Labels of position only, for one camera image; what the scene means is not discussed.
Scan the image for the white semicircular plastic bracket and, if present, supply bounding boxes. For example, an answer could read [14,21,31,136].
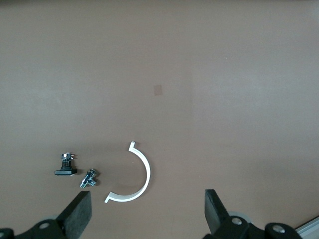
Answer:
[104,141,152,204]

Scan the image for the white metal drawer tray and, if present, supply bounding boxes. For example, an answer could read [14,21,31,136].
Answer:
[296,216,319,237]

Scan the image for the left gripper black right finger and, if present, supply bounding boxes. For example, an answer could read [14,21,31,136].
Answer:
[203,189,304,239]

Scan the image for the small silver screw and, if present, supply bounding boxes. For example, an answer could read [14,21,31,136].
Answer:
[79,168,100,189]

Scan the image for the black push button switch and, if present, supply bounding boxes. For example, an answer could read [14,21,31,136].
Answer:
[54,153,78,177]

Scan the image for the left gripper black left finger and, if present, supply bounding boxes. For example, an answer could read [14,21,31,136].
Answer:
[0,191,92,239]

